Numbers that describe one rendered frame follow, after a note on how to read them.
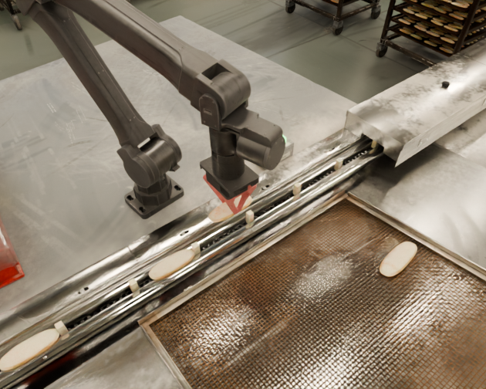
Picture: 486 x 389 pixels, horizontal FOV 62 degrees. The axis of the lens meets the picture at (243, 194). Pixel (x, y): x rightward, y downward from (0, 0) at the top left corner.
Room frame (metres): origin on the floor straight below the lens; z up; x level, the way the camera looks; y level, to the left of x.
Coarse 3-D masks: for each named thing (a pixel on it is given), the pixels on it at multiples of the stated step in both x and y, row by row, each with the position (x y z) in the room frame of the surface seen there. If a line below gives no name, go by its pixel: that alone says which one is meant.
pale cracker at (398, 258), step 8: (400, 248) 0.44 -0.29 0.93; (408, 248) 0.44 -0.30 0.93; (416, 248) 0.44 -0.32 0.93; (392, 256) 0.42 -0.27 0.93; (400, 256) 0.42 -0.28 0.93; (408, 256) 0.42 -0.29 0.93; (384, 264) 0.40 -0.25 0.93; (392, 264) 0.40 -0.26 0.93; (400, 264) 0.40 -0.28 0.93; (384, 272) 0.39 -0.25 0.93; (392, 272) 0.39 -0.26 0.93
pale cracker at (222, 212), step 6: (240, 198) 0.55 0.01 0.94; (222, 204) 0.54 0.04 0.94; (246, 204) 0.54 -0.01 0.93; (216, 210) 0.52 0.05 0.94; (222, 210) 0.52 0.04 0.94; (228, 210) 0.52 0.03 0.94; (210, 216) 0.51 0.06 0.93; (216, 216) 0.51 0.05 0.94; (222, 216) 0.51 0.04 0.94; (228, 216) 0.51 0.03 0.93
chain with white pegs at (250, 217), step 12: (372, 144) 0.83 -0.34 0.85; (336, 168) 0.74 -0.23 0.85; (276, 204) 0.63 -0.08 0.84; (252, 216) 0.57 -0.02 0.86; (216, 240) 0.53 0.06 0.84; (132, 288) 0.40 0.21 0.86; (96, 312) 0.36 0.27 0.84; (60, 324) 0.32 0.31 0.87; (72, 324) 0.34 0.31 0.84; (60, 336) 0.32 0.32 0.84
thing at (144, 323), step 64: (256, 256) 0.45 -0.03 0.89; (320, 256) 0.44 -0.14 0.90; (384, 256) 0.43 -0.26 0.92; (448, 256) 0.42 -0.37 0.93; (192, 320) 0.32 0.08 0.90; (448, 320) 0.29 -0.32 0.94; (192, 384) 0.21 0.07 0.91; (256, 384) 0.20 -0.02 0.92; (320, 384) 0.20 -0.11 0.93; (448, 384) 0.19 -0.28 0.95
